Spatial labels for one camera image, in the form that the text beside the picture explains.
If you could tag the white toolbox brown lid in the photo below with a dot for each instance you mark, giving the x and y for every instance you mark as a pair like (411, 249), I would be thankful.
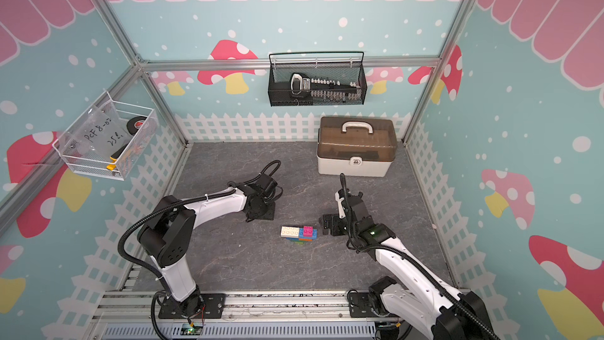
(356, 146)

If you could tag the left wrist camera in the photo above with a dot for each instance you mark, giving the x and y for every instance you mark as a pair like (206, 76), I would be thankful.
(266, 185)

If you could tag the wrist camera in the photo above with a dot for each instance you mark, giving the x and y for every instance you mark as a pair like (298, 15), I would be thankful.
(347, 202)
(266, 185)

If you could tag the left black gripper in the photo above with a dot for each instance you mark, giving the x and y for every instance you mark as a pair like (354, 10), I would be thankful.
(270, 214)

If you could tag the black wire mesh basket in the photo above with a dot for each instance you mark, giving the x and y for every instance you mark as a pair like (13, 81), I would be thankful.
(317, 78)

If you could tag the black tape roll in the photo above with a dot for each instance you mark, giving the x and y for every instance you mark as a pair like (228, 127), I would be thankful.
(135, 123)

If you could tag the yellow black utility knife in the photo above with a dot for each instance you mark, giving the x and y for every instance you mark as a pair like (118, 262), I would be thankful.
(117, 160)

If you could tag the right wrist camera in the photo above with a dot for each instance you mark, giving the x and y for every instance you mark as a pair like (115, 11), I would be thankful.
(347, 202)

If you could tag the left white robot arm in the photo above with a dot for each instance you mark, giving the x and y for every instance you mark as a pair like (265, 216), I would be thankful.
(166, 236)

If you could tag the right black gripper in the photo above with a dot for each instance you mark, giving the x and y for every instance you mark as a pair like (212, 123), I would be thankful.
(333, 229)

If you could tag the socket wrench set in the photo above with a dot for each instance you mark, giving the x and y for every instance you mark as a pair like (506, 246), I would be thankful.
(318, 91)

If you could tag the magenta lego brick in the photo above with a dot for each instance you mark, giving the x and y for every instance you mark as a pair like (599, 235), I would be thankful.
(308, 231)

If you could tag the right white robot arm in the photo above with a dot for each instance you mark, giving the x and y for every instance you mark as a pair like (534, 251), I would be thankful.
(412, 293)

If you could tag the beige lego brick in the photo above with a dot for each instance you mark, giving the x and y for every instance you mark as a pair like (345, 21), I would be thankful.
(290, 232)

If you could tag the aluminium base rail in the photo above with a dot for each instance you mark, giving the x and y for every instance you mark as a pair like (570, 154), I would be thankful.
(245, 315)

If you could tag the clear plastic wall bin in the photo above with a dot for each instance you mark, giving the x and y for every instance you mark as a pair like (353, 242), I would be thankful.
(89, 142)

